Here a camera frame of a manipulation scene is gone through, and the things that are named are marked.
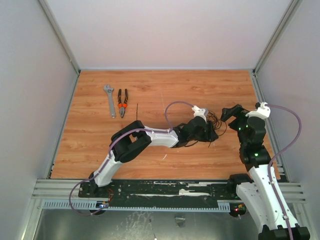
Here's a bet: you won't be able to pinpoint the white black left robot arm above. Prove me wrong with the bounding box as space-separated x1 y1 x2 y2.
89 116 219 198

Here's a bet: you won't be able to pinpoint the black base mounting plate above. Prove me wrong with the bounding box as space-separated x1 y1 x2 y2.
78 179 242 209

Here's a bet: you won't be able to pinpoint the black zip tie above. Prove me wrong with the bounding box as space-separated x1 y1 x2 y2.
135 103 139 121

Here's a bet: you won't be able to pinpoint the silver adjustable wrench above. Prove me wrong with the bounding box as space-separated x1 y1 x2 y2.
103 84 116 119

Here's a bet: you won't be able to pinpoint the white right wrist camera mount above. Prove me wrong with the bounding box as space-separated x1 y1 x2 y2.
245 102 271 120

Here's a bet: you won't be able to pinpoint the aluminium frame rail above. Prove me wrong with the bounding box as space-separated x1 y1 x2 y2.
249 0 306 204

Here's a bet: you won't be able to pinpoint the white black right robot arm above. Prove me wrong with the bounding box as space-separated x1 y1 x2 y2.
220 102 311 240

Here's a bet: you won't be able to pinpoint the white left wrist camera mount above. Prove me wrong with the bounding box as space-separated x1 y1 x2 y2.
191 105 209 120

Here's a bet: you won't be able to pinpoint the grey slotted cable duct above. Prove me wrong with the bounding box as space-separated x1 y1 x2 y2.
41 199 231 213

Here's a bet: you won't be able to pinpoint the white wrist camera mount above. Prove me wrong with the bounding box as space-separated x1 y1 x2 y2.
245 102 271 120
191 105 209 120

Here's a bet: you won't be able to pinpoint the orange black pliers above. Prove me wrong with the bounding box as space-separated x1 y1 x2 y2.
117 88 129 118

